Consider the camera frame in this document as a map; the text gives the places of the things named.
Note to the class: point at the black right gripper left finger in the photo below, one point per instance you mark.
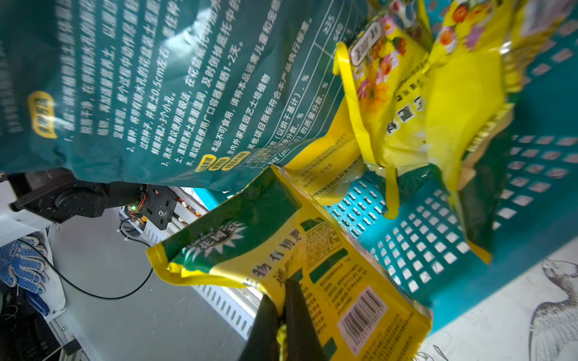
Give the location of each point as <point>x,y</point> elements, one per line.
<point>262,343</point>

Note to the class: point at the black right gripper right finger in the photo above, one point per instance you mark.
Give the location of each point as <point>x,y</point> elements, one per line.
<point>302,340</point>

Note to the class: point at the yellow green packet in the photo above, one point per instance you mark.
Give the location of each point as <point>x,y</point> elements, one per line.
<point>272,232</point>
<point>468,112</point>

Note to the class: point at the large green yellow fertilizer bag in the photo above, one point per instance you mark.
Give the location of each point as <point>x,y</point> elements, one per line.
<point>200,94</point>

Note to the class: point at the yellow fertilizer packet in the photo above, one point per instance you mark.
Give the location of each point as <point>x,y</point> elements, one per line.
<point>382,70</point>

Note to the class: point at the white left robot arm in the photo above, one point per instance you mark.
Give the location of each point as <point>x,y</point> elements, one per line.
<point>57,195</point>

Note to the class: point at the teal plastic basket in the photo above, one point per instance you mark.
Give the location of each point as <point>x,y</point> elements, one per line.
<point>424,247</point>

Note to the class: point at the blue white work glove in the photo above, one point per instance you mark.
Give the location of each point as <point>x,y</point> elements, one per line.
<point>23,264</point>

